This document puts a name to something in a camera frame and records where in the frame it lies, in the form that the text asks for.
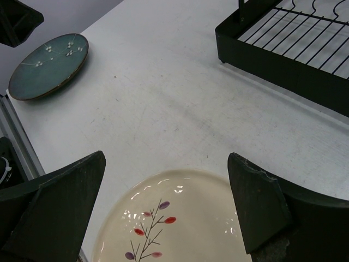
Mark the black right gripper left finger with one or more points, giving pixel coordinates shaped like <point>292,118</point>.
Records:
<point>46,218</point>

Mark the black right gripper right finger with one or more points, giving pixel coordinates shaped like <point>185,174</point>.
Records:
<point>282,221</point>

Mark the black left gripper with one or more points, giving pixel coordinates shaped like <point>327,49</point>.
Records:
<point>18,21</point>

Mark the dark teal round plate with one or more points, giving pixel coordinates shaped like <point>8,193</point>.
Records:
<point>48,67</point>

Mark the black wire dish rack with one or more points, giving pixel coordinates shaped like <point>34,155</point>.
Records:
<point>301,46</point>

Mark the cream pink floral plate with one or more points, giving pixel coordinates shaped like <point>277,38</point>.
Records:
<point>176,215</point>

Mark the aluminium front frame rail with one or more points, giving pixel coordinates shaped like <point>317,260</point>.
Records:
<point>12,129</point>

